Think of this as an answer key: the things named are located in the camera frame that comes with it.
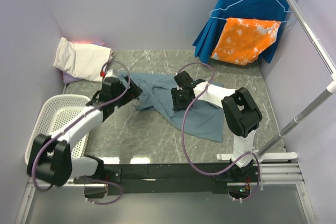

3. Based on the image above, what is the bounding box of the blue pleated skirt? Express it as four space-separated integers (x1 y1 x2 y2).
193 0 289 63

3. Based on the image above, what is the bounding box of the grey-blue t shirt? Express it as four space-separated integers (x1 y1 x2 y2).
130 73 224 143

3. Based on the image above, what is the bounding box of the white folded t shirt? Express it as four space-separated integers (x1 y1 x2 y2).
53 37 113 82

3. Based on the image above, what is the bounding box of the aluminium rail frame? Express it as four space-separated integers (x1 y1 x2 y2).
16 163 317 223

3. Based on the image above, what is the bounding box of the pink folded t shirt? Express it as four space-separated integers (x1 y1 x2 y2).
72 41 104 46

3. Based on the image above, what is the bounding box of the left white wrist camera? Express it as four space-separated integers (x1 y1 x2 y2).
100 69 117 79

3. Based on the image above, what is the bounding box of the light blue wire hanger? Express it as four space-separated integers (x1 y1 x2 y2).
209 0 293 20

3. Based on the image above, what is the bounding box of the silver clothes rack frame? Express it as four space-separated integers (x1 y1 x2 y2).
257 0 335 157

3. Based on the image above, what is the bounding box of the white plastic laundry basket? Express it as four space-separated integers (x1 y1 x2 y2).
24 94 90 163

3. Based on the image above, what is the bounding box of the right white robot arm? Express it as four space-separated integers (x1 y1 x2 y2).
171 71 263 182

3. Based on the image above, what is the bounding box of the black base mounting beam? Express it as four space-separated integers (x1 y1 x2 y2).
74 163 260 200

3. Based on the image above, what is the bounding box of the orange white tie-dye cloth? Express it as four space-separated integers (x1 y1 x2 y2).
211 18 281 66

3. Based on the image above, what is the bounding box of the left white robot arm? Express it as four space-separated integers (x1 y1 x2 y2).
27 77 142 187

